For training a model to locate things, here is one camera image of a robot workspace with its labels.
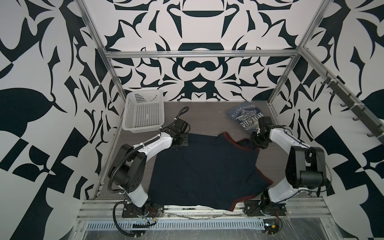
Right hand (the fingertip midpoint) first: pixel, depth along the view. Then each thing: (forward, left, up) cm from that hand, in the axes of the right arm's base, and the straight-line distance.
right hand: (254, 140), depth 93 cm
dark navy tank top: (-16, +27, -4) cm, 32 cm away
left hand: (0, +43, +3) cm, 43 cm away
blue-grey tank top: (+22, -1, -2) cm, 22 cm away
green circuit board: (-42, +1, -6) cm, 43 cm away
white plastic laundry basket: (+29, +75, -3) cm, 80 cm away
